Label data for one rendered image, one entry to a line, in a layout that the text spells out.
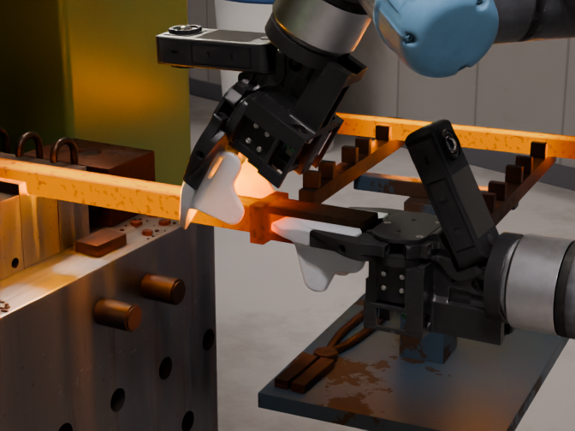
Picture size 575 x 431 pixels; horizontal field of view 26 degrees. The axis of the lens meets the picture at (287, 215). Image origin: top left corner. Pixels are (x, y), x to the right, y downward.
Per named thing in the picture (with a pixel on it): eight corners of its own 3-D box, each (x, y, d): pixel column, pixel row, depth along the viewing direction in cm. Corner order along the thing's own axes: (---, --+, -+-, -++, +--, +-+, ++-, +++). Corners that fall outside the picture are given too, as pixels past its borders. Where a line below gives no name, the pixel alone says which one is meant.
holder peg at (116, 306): (143, 327, 121) (142, 300, 120) (127, 336, 119) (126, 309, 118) (109, 318, 123) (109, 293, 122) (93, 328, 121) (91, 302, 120)
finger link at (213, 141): (186, 193, 104) (237, 107, 101) (173, 182, 104) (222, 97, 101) (214, 185, 108) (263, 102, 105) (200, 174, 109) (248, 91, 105)
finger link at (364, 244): (302, 252, 101) (404, 268, 97) (302, 234, 100) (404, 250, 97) (326, 235, 105) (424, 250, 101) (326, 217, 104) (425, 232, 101)
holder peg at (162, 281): (186, 300, 127) (186, 275, 127) (172, 309, 125) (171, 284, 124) (154, 293, 129) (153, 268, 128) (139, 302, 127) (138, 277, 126)
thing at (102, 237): (97, 257, 123) (97, 245, 122) (74, 251, 124) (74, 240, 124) (127, 245, 126) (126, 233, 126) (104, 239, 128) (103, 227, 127)
